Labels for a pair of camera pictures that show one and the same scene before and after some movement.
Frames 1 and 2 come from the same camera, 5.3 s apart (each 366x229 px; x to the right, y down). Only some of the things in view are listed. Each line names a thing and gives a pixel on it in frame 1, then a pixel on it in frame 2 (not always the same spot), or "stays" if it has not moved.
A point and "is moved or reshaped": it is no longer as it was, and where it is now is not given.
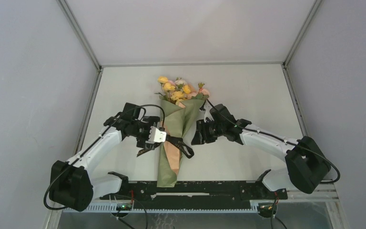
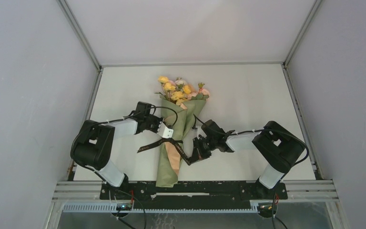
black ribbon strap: [177, 141] is moved or reshaped
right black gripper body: [211, 130] → [204, 146]
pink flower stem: [202, 94] stays
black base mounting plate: [196, 194] stays
